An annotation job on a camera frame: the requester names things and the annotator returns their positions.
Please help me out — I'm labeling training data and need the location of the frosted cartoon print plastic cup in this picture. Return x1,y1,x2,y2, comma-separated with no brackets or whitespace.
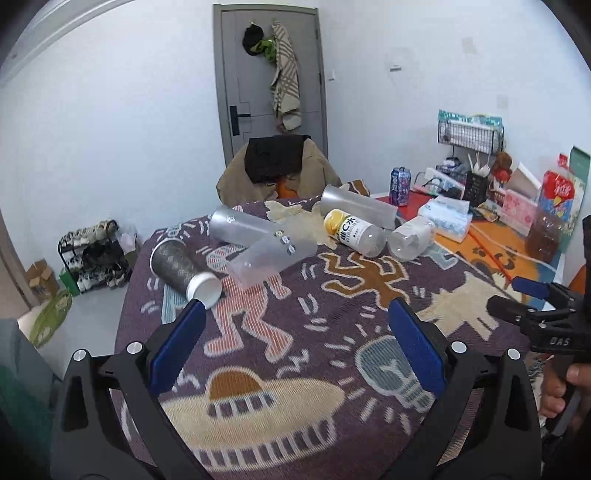
228,225,318,289

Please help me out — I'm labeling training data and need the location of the dark paper coffee cup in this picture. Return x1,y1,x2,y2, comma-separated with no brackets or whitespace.
149,238,222,309

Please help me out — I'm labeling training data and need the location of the frosted plastic cup left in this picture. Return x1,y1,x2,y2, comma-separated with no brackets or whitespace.
209,206,274,247

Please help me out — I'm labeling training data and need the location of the frosted plastic cup rear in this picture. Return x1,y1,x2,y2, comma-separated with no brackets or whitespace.
320,185,398,231

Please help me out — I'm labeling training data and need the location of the person's right hand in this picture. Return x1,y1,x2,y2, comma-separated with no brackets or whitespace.
539,356,591,429

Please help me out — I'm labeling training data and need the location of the brown liquid plastic bottle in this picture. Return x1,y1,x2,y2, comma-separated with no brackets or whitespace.
525,208,565,264

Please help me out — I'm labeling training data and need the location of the orange cartoon table mat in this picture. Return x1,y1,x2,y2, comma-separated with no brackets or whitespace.
436,220,564,310

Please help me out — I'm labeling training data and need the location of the pink floral box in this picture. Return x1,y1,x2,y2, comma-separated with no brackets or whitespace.
500,189,538,237

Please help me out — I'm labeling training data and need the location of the red snack bag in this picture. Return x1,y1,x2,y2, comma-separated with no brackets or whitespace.
538,170,576,221

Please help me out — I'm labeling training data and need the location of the white tissue pack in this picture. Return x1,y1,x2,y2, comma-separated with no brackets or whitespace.
418,196,473,243

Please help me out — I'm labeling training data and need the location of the clear empty plastic bottle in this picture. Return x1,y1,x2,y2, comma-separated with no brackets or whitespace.
388,216,436,262

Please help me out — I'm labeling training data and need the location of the black utensil holder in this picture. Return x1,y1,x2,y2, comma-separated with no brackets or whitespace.
463,171,489,208

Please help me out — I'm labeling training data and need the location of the black shoe rack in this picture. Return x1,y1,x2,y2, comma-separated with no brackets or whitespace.
57,219,131,296

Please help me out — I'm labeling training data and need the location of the brown plush toy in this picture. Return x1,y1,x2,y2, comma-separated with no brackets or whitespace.
488,151,513,206

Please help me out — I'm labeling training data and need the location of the purple patterned woven blanket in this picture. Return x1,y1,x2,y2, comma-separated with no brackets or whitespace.
112,193,537,480

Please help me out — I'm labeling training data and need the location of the green bag on floor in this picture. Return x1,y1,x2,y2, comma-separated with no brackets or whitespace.
29,290,73,348

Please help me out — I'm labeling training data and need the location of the yellow cap drink bottle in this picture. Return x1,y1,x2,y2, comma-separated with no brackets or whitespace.
324,209,386,258

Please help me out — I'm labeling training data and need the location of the white power strip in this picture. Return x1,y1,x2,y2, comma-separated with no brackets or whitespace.
421,167,465,199

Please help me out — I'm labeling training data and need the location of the cardboard box on floor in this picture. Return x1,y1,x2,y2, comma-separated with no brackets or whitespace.
25,259,59,302

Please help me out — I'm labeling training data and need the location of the purple soda can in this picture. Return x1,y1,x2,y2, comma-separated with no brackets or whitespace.
390,167,412,207

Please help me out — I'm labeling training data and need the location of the black garment on chair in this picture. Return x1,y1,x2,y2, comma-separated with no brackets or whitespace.
243,134,310,184

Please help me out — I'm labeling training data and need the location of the grey door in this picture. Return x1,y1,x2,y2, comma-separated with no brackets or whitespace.
213,4,329,162

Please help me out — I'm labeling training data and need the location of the plaid scarf on door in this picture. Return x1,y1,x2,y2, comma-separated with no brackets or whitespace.
271,21,301,133

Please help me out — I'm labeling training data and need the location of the black hat on door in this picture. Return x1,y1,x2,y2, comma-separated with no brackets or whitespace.
242,24,266,56

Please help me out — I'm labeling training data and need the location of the black wire basket shelf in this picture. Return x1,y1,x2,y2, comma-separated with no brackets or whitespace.
438,110,505,156

